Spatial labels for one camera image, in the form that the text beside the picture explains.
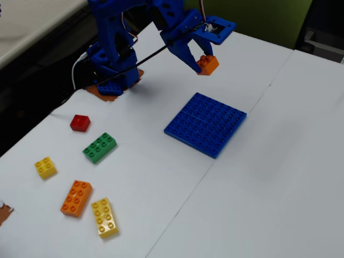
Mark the black cable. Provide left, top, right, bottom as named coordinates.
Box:
left=75, top=23, right=207, bottom=91

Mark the blue 8x8 plate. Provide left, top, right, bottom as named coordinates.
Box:
left=163, top=92, right=247, bottom=160

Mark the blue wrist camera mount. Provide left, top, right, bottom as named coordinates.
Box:
left=192, top=15, right=237, bottom=45

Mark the white paper sheet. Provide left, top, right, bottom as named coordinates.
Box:
left=146, top=49, right=344, bottom=258
left=0, top=10, right=295, bottom=258

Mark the green panel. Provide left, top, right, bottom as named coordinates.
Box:
left=182, top=0, right=314, bottom=51

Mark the white side table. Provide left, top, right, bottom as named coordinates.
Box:
left=0, top=0, right=92, bottom=69

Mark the grey shelf frame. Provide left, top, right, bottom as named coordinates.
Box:
left=303, top=26, right=344, bottom=65

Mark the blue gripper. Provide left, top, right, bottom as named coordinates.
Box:
left=160, top=9, right=215, bottom=75

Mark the orange 2x2 block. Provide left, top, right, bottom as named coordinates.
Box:
left=196, top=54, right=220, bottom=76

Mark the yellow 2x4 block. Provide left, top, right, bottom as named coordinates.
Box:
left=90, top=197, right=119, bottom=239

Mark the red 2x2 block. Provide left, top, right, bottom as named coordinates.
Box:
left=69, top=114, right=91, bottom=133

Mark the white cable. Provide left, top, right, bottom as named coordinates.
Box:
left=71, top=52, right=89, bottom=91

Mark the brown patch under robot base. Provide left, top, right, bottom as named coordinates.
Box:
left=85, top=69, right=145, bottom=104

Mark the red white servo wire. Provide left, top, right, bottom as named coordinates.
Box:
left=200, top=0, right=209, bottom=24

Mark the green 2x4 block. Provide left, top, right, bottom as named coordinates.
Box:
left=82, top=132, right=118, bottom=164

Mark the yellow 2x2 block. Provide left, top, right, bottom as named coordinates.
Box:
left=34, top=156, right=58, bottom=180

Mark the orange 2x4 block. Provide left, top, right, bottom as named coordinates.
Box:
left=60, top=180, right=93, bottom=218

